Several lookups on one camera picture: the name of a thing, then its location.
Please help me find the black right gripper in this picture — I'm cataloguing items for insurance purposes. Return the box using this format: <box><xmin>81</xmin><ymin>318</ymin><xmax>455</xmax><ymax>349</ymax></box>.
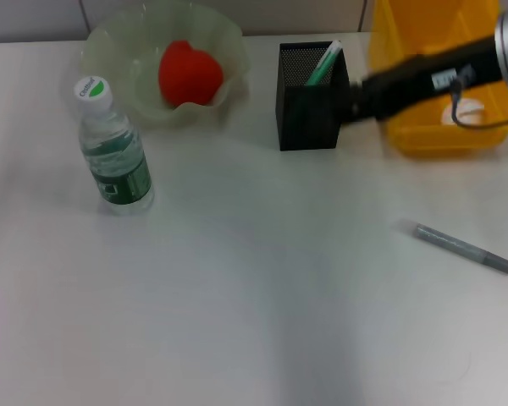
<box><xmin>340</xmin><ymin>36</ymin><xmax>507</xmax><ymax>124</ymax></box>

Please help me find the mint green pen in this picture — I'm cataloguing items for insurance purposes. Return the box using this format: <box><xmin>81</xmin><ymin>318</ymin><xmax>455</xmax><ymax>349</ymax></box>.
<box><xmin>303</xmin><ymin>40</ymin><xmax>342</xmax><ymax>87</ymax></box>

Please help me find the white paper ball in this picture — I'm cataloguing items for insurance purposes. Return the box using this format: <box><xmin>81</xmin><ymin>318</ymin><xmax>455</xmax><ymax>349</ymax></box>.
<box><xmin>442</xmin><ymin>100</ymin><xmax>488</xmax><ymax>126</ymax></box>

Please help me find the red-orange toy fruit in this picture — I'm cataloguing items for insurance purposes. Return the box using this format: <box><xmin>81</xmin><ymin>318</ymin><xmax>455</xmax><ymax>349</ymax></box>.
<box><xmin>158</xmin><ymin>40</ymin><xmax>224</xmax><ymax>107</ymax></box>

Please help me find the grey marker pen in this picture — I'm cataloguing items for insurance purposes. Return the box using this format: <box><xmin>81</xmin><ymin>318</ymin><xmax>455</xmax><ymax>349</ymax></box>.
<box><xmin>412</xmin><ymin>223</ymin><xmax>508</xmax><ymax>275</ymax></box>

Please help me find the clear green-label water bottle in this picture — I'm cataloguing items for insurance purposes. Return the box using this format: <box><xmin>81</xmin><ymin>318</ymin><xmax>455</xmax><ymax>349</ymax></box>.
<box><xmin>72</xmin><ymin>74</ymin><xmax>156</xmax><ymax>216</ymax></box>

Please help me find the black mesh pen holder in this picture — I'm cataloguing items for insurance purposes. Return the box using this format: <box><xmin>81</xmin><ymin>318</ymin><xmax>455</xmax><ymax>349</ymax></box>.
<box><xmin>274</xmin><ymin>41</ymin><xmax>351</xmax><ymax>152</ymax></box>

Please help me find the translucent green fruit plate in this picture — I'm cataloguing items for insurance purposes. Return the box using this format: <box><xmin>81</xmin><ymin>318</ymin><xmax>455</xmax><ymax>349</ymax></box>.
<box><xmin>80</xmin><ymin>0</ymin><xmax>251</xmax><ymax>130</ymax></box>

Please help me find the yellow plastic storage bin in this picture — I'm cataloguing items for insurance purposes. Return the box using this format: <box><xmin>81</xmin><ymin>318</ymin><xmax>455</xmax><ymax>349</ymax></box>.
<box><xmin>367</xmin><ymin>0</ymin><xmax>508</xmax><ymax>158</ymax></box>

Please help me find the grey right gripper cable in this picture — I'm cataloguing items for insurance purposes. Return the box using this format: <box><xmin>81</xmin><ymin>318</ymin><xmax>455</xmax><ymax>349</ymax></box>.
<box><xmin>450</xmin><ymin>74</ymin><xmax>508</xmax><ymax>130</ymax></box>

